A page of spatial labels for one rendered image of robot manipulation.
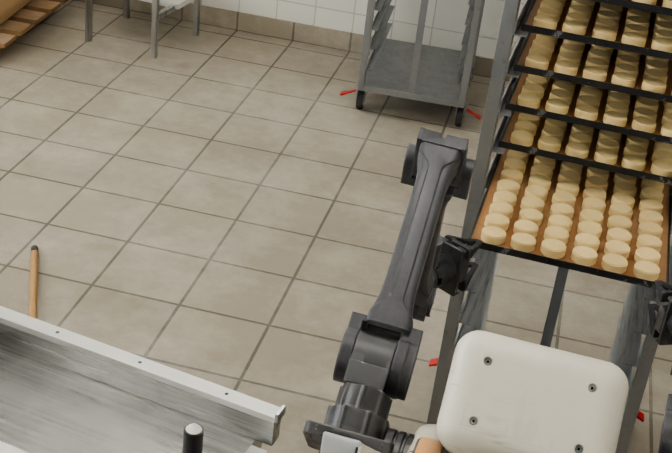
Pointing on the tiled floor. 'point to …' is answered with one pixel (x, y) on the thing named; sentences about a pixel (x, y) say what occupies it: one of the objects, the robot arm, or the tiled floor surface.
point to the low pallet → (18, 24)
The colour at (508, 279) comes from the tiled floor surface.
